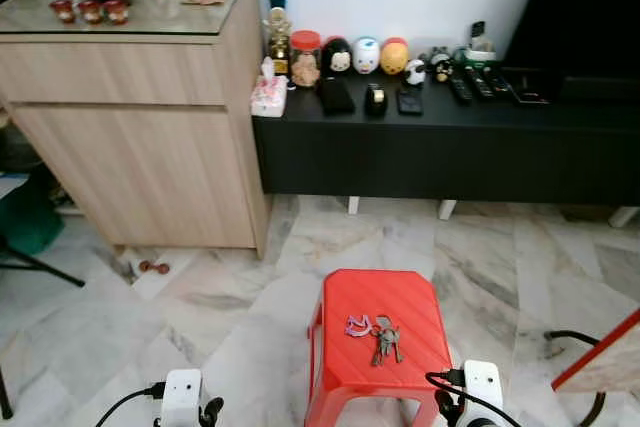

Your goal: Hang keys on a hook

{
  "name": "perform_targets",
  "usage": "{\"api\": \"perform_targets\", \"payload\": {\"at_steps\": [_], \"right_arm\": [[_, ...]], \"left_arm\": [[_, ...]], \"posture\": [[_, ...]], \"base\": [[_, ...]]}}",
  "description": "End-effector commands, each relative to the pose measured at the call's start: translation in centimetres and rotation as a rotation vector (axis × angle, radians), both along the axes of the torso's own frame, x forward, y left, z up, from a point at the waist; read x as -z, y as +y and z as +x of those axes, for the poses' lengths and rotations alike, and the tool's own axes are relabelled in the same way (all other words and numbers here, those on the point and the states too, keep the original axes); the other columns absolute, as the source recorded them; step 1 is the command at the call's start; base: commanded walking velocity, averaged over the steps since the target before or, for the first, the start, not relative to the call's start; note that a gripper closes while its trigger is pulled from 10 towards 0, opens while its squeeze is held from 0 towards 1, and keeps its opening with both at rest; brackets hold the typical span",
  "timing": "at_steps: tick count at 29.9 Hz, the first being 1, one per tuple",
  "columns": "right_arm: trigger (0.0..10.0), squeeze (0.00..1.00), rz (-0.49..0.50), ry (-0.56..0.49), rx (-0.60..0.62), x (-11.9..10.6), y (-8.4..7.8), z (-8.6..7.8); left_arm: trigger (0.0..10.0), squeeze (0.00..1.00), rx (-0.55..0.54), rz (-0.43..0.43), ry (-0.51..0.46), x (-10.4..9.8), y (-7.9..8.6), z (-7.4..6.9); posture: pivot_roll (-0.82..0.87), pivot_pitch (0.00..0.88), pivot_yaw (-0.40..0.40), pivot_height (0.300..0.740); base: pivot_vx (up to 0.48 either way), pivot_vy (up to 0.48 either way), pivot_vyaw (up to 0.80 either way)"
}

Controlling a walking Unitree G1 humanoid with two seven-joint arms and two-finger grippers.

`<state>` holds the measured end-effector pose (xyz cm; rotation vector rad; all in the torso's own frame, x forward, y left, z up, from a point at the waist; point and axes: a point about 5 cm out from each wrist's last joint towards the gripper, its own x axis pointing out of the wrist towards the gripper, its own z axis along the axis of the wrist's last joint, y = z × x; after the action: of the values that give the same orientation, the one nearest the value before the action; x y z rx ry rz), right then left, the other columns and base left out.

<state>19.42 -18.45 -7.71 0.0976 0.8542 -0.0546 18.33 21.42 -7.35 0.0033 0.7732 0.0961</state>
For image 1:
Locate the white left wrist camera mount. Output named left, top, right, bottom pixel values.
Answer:
left=160, top=369, right=203, bottom=427

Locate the black tray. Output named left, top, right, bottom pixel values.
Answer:
left=505, top=67, right=551, bottom=106

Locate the light wooden cabinet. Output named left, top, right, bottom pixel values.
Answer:
left=0, top=0, right=270, bottom=254

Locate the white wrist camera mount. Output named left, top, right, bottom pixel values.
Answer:
left=160, top=369, right=203, bottom=427
left=462, top=360, right=504, bottom=418

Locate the silver keys bunch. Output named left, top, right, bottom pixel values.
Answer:
left=371, top=315, right=405, bottom=367

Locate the yellow orange figurine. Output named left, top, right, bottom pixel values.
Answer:
left=381, top=37, right=410, bottom=75

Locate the small panda figurine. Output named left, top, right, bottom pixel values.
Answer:
left=405, top=59, right=428, bottom=85

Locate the small black white figurine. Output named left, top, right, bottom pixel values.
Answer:
left=428, top=47, right=453, bottom=83

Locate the black pouch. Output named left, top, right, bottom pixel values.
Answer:
left=318, top=77, right=356, bottom=116

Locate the black tape dispenser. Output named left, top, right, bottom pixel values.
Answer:
left=364, top=83, right=388, bottom=116

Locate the red plastic stool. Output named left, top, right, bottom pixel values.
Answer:
left=305, top=269, right=454, bottom=427

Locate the marble pattern board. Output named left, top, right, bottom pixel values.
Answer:
left=552, top=309, right=640, bottom=395

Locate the green base clear bottle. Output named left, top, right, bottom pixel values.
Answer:
left=462, top=22, right=498, bottom=68

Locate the black mouse figurine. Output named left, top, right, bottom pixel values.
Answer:
left=322, top=37, right=353, bottom=76

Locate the green bin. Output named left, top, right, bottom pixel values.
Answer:
left=0, top=172, right=63, bottom=256

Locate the black low tv console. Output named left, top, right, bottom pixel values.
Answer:
left=252, top=67, right=640, bottom=228

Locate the small red cup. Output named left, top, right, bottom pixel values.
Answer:
left=78, top=0, right=104, bottom=25
left=50, top=0, right=77, bottom=24
left=104, top=0, right=131, bottom=25

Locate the pink white tissue box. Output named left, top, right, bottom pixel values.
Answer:
left=251, top=57, right=289, bottom=118

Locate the small gold trophy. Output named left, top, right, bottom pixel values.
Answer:
left=266, top=7, right=294, bottom=76

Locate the black stand leg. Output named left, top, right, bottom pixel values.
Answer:
left=0, top=237, right=86, bottom=288

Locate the black remote control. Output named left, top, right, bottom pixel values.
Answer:
left=485, top=69, right=513, bottom=98
left=468, top=69, right=496, bottom=100
left=447, top=75, right=473, bottom=105

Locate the black board leg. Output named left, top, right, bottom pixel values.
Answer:
left=545, top=330, right=607, bottom=427

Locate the red lid snack jar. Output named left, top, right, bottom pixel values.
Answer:
left=290, top=31, right=323, bottom=88

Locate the black phone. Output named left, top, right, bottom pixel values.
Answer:
left=396, top=85, right=424, bottom=115

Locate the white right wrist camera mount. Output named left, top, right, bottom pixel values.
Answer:
left=462, top=360, right=504, bottom=418

